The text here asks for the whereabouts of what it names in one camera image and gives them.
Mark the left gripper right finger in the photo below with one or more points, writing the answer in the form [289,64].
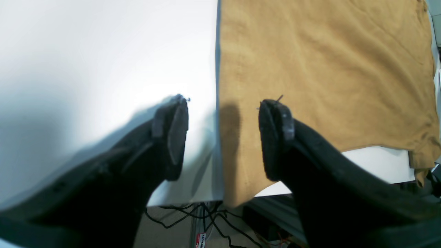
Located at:
[338,202]

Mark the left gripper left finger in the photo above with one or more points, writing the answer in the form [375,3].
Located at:
[100,202]

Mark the brown t-shirt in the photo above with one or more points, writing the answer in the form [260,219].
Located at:
[359,72]

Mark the aluminium frame post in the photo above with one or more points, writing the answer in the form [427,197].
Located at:
[270,222]

